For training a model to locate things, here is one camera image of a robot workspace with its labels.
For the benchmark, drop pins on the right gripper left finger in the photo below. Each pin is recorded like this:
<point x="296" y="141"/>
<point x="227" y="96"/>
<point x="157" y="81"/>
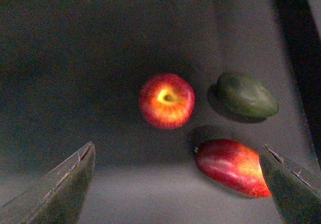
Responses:
<point x="59" y="196"/>

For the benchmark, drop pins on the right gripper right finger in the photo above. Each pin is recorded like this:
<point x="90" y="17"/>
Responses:
<point x="294" y="189"/>

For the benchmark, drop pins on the red apple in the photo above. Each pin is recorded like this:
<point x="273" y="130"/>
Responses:
<point x="166" y="101"/>

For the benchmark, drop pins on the red mango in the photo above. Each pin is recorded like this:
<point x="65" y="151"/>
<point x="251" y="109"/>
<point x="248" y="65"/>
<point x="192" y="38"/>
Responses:
<point x="232" y="164"/>

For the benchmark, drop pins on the green avocado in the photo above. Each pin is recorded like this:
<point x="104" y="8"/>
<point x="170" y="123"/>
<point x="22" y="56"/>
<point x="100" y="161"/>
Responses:
<point x="245" y="95"/>

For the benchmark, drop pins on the near black display tray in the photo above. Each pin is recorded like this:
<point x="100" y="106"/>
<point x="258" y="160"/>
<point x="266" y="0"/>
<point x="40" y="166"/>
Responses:
<point x="72" y="71"/>

